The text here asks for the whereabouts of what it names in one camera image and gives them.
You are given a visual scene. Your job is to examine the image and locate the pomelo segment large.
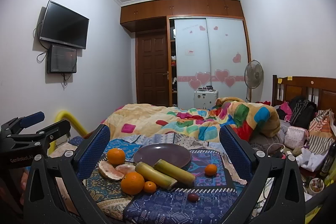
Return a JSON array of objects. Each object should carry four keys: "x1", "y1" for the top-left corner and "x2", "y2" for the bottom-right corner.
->
[{"x1": 98, "y1": 161, "x2": 124, "y2": 181}]

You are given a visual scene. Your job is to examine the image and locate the large orange back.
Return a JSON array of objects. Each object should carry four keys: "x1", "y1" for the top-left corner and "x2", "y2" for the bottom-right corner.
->
[{"x1": 106, "y1": 148, "x2": 126, "y2": 165}]

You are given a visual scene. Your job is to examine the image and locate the pomelo segment small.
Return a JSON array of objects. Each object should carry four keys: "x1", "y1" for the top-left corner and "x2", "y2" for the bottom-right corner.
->
[{"x1": 115, "y1": 163, "x2": 135, "y2": 175}]

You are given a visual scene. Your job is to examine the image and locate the large orange with sticker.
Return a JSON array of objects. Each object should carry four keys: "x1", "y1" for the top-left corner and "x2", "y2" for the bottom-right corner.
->
[{"x1": 121, "y1": 172, "x2": 145, "y2": 196}]

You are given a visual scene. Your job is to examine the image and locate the small tangerine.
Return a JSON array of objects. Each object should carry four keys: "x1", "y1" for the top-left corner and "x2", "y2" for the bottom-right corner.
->
[
  {"x1": 143, "y1": 181, "x2": 157, "y2": 194},
  {"x1": 205, "y1": 164, "x2": 218, "y2": 177}
]

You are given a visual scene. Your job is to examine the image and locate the small dark red fruit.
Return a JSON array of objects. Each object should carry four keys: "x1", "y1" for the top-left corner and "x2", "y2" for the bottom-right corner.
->
[{"x1": 187, "y1": 193, "x2": 199, "y2": 202}]

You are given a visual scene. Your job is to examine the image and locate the sugarcane piece front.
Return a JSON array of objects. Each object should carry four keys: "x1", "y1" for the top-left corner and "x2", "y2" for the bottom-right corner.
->
[{"x1": 135, "y1": 161, "x2": 177, "y2": 190}]

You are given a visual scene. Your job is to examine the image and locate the sugarcane piece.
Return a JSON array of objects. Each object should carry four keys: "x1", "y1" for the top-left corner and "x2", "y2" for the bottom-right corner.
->
[
  {"x1": 135, "y1": 161, "x2": 177, "y2": 190},
  {"x1": 153, "y1": 159, "x2": 195, "y2": 186}
]

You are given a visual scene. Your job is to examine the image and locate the pink quilted pouch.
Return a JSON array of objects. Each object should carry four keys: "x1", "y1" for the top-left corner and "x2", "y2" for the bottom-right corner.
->
[{"x1": 284, "y1": 126, "x2": 309, "y2": 149}]

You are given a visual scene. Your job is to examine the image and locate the blue patterned patchwork bedsheet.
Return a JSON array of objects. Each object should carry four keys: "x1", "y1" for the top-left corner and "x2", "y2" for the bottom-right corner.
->
[{"x1": 83, "y1": 132, "x2": 247, "y2": 223}]

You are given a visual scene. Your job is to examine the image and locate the striped cloth bag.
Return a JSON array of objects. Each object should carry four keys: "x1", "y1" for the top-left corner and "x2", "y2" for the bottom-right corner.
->
[{"x1": 308, "y1": 109, "x2": 335, "y2": 155}]

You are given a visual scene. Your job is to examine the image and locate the colourful patchwork blanket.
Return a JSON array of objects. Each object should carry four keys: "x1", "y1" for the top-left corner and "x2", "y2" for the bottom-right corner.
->
[{"x1": 103, "y1": 97, "x2": 281, "y2": 142}]

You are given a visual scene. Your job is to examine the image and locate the black bag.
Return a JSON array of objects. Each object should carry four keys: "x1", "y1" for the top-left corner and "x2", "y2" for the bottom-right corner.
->
[{"x1": 289, "y1": 96, "x2": 317, "y2": 130}]

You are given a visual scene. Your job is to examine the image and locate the dark purple round plate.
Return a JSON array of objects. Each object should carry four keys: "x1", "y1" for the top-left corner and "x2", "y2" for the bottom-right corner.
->
[{"x1": 133, "y1": 143, "x2": 191, "y2": 168}]

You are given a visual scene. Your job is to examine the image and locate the wooden bed headboard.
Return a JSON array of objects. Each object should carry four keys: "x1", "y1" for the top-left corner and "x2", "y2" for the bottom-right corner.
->
[{"x1": 271, "y1": 75, "x2": 336, "y2": 113}]

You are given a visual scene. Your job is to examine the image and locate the white box appliance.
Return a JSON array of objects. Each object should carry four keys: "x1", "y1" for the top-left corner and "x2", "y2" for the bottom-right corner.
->
[{"x1": 194, "y1": 85, "x2": 218, "y2": 110}]

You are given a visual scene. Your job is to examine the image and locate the standing electric fan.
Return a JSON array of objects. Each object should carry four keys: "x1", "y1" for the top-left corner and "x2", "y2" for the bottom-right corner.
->
[{"x1": 244, "y1": 60, "x2": 264, "y2": 102}]

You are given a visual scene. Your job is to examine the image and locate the brown wooden door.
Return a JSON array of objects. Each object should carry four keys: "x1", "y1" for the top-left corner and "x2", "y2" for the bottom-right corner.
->
[{"x1": 135, "y1": 31, "x2": 169, "y2": 106}]

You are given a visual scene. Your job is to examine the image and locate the wardrobe with frosted sliding doors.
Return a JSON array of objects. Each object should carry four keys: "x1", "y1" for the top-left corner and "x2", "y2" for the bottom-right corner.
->
[{"x1": 120, "y1": 0, "x2": 251, "y2": 110}]

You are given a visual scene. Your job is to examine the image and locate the yellow foam padded rail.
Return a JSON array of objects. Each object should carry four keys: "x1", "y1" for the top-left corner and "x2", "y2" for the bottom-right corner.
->
[{"x1": 47, "y1": 110, "x2": 89, "y2": 156}]

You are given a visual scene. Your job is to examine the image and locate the small black wall monitor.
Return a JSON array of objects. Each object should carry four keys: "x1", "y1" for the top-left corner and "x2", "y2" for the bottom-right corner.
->
[{"x1": 46, "y1": 44, "x2": 77, "y2": 74}]

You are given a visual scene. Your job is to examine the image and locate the wall mounted black television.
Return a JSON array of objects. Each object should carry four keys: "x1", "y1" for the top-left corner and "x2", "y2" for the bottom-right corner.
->
[{"x1": 39, "y1": 0, "x2": 89, "y2": 50}]

